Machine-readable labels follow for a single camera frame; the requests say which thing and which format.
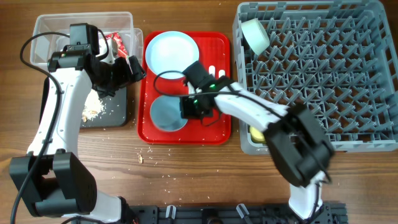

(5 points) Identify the light blue bowl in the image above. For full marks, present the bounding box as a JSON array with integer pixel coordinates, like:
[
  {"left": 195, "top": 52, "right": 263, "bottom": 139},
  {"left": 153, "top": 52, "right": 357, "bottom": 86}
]
[{"left": 150, "top": 95, "right": 188, "bottom": 132}]

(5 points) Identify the white plastic fork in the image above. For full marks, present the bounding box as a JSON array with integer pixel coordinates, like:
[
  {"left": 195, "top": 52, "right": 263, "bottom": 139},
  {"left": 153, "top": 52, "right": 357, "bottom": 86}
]
[{"left": 208, "top": 65, "right": 216, "bottom": 75}]

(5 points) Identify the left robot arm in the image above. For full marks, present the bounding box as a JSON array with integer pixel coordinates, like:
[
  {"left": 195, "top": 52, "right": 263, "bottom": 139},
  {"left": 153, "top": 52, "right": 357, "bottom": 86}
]
[{"left": 9, "top": 23, "right": 146, "bottom": 223}]

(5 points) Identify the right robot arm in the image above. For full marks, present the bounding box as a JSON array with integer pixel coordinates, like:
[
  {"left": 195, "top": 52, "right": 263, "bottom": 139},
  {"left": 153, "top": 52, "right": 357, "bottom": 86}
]
[{"left": 180, "top": 61, "right": 335, "bottom": 223}]

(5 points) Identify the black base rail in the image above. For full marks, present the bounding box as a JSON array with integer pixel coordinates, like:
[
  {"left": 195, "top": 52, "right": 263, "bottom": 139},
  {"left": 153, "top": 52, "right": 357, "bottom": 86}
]
[{"left": 130, "top": 202, "right": 349, "bottom": 224}]

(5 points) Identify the clear plastic bin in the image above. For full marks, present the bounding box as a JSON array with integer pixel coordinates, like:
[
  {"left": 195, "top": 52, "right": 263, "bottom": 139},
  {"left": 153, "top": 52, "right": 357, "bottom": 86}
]
[{"left": 30, "top": 12, "right": 144, "bottom": 70}]

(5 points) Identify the light blue plate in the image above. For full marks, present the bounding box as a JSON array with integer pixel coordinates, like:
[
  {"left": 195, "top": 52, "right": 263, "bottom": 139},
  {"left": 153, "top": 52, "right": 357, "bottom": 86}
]
[{"left": 145, "top": 31, "right": 200, "bottom": 80}]

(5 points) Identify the pale green bowl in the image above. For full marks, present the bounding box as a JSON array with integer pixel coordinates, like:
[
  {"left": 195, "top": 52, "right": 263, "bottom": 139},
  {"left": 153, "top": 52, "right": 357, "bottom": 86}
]
[{"left": 241, "top": 18, "right": 270, "bottom": 55}]

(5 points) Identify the white plastic spoon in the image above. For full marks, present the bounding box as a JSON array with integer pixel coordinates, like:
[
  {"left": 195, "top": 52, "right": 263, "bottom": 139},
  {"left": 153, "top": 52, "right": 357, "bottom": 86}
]
[{"left": 218, "top": 70, "right": 226, "bottom": 78}]

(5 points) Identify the food scraps and rice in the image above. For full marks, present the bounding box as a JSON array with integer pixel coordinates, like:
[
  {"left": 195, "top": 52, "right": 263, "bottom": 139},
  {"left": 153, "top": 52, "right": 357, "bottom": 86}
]
[{"left": 82, "top": 90, "right": 106, "bottom": 123}]

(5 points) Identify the white napkin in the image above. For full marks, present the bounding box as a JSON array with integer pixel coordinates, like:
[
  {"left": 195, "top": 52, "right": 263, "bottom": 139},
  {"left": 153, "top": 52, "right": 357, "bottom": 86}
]
[{"left": 57, "top": 34, "right": 114, "bottom": 65}]

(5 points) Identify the yellow plastic cup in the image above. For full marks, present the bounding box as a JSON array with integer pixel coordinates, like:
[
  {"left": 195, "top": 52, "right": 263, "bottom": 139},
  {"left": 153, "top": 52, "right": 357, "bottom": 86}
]
[{"left": 249, "top": 126, "right": 266, "bottom": 144}]

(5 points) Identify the grey dishwasher rack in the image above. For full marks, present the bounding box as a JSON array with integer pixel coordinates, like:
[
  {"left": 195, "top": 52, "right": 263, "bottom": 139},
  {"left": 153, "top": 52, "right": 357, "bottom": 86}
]
[{"left": 233, "top": 1, "right": 397, "bottom": 152}]

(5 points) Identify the red serving tray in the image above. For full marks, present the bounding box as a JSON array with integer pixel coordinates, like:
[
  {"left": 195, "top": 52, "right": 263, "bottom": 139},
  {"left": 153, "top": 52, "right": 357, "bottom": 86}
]
[{"left": 136, "top": 31, "right": 231, "bottom": 145}]

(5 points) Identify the black plastic tray bin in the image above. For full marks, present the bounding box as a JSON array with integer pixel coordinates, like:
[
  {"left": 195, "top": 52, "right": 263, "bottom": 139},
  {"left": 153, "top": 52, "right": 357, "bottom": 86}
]
[{"left": 39, "top": 68, "right": 127, "bottom": 133}]

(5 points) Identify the food crumb on table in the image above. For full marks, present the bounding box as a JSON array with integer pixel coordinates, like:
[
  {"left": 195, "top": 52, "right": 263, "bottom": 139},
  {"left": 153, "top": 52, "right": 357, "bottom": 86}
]
[{"left": 138, "top": 154, "right": 144, "bottom": 164}]

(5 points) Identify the red snack wrapper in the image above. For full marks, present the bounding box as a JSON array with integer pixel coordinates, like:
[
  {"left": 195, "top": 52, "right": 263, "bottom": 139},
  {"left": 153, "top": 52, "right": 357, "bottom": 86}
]
[{"left": 105, "top": 32, "right": 128, "bottom": 59}]

